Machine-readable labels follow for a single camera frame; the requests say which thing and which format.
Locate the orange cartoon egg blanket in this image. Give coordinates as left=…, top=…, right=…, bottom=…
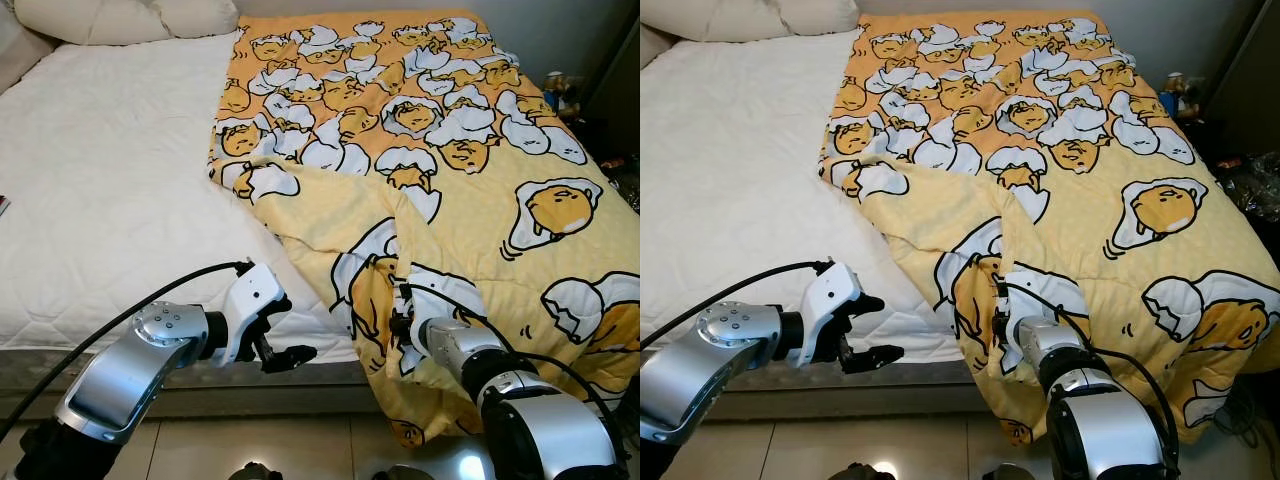
left=208, top=10, right=641, bottom=446
left=818, top=10, right=1280, bottom=446

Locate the dark bed base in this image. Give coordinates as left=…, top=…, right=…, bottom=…
left=715, top=388, right=1006, bottom=421
left=0, top=385, right=396, bottom=421

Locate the white quilted mattress pad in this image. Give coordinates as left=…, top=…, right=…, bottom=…
left=640, top=30, right=961, bottom=366
left=0, top=30, right=361, bottom=366

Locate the crinkled clear plastic bag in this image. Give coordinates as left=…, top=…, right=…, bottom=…
left=1222, top=150, right=1280, bottom=223
left=605, top=155, right=641, bottom=211

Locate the small cartoon figurine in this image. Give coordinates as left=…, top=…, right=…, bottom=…
left=543, top=70, right=581, bottom=121
left=1160, top=68, right=1201, bottom=121

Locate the beige twisted long pillow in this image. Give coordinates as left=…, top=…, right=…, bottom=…
left=15, top=0, right=239, bottom=46
left=655, top=0, right=861, bottom=41

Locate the dark bedside cabinet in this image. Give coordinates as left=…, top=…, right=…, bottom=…
left=1190, top=20, right=1280, bottom=261

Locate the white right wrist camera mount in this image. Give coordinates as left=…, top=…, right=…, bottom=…
left=398, top=284, right=433, bottom=349
left=998, top=275, right=1033, bottom=346

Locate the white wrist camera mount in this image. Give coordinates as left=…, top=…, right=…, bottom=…
left=398, top=284, right=433, bottom=349
left=222, top=263, right=291, bottom=366
left=808, top=262, right=871, bottom=366
left=998, top=275, right=1033, bottom=346

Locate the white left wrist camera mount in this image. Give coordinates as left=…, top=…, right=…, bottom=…
left=222, top=263, right=291, bottom=366
left=808, top=262, right=871, bottom=366

